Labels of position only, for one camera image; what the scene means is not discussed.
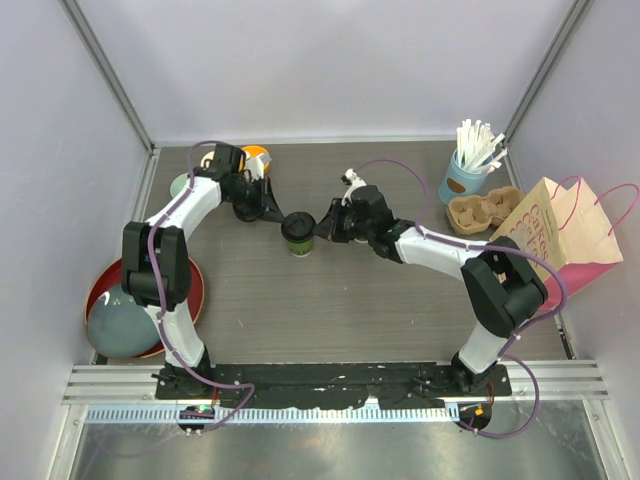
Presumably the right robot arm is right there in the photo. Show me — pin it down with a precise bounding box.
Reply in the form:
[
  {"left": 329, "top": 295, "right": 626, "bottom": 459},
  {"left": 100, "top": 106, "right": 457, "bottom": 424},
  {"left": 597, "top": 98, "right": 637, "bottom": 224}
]
[{"left": 313, "top": 185, "right": 548, "bottom": 395}]

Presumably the orange bowl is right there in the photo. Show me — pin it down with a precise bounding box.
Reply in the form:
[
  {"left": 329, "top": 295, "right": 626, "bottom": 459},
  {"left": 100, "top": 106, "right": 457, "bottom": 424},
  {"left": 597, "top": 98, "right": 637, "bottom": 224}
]
[{"left": 242, "top": 145, "right": 269, "bottom": 169}]

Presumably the blue straw holder can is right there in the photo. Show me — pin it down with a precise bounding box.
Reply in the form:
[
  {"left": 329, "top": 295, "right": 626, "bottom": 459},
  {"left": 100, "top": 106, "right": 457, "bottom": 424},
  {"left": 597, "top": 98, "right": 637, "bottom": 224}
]
[{"left": 438, "top": 151, "right": 488, "bottom": 205}]

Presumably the kraft pink paper bag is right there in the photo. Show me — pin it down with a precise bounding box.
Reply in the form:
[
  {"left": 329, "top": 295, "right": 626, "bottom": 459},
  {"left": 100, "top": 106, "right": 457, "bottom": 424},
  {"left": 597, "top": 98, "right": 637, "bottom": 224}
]
[{"left": 491, "top": 176, "right": 623, "bottom": 296}]

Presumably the blue-grey ceramic plate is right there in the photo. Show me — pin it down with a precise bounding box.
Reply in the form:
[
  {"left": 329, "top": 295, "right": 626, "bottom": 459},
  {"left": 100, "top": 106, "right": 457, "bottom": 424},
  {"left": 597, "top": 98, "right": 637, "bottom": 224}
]
[{"left": 87, "top": 284, "right": 160, "bottom": 358}]

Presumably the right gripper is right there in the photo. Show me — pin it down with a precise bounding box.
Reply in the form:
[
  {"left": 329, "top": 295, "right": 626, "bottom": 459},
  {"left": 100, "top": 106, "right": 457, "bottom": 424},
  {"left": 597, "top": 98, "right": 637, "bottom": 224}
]
[{"left": 312, "top": 199, "right": 373, "bottom": 244}]

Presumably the bundle of white straws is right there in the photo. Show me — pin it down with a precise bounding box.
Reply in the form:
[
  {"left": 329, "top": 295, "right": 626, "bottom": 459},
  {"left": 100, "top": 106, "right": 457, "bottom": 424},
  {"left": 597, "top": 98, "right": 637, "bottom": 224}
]
[{"left": 453, "top": 119, "right": 507, "bottom": 174}]

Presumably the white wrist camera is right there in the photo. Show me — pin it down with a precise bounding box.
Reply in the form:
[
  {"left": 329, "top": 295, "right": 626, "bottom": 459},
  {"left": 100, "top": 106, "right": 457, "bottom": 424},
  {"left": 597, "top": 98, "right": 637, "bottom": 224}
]
[
  {"left": 244, "top": 152, "right": 271, "bottom": 182},
  {"left": 341, "top": 168, "right": 367, "bottom": 206}
]

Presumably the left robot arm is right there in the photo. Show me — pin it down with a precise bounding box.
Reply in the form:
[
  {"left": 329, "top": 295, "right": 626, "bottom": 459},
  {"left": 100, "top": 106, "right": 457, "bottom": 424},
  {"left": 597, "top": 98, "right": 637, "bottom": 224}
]
[{"left": 121, "top": 140, "right": 284, "bottom": 399}]

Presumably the brown cardboard cup carrier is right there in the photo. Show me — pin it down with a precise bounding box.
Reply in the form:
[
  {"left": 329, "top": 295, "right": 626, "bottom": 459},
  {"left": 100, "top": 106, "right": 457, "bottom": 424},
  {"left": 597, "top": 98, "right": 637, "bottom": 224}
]
[{"left": 446, "top": 186, "right": 524, "bottom": 236}]

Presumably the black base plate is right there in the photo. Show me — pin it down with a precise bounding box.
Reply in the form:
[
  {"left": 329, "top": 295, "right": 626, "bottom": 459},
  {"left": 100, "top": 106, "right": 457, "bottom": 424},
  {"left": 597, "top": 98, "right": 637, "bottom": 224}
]
[{"left": 152, "top": 362, "right": 512, "bottom": 410}]

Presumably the red round tray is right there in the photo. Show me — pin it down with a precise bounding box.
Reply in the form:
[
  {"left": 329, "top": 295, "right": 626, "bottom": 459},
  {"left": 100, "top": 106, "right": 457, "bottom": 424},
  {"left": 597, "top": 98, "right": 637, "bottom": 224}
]
[{"left": 82, "top": 255, "right": 206, "bottom": 359}]

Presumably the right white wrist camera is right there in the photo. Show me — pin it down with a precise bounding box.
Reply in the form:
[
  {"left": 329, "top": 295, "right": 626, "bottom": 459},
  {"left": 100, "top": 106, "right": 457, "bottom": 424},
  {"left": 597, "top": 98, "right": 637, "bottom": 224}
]
[{"left": 341, "top": 168, "right": 367, "bottom": 206}]

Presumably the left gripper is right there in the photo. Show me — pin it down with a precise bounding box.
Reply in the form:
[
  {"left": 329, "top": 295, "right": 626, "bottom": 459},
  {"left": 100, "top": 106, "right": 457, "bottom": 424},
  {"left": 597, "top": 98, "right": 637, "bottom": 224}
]
[{"left": 227, "top": 176, "right": 286, "bottom": 225}]

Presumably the pale green bowl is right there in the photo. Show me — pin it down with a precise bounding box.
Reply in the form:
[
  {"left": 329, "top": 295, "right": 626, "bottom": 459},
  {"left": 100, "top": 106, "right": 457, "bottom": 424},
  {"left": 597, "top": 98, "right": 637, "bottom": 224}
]
[{"left": 169, "top": 173, "right": 191, "bottom": 198}]

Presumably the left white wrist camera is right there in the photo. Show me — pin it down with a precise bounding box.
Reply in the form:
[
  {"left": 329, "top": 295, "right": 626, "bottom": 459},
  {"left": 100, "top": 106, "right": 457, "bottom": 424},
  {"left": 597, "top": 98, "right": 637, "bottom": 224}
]
[{"left": 244, "top": 152, "right": 271, "bottom": 182}]

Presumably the aluminium frame rail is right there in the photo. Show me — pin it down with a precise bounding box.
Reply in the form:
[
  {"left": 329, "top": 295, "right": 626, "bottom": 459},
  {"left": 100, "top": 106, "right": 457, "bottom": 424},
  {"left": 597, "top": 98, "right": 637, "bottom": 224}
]
[{"left": 62, "top": 360, "right": 608, "bottom": 430}]

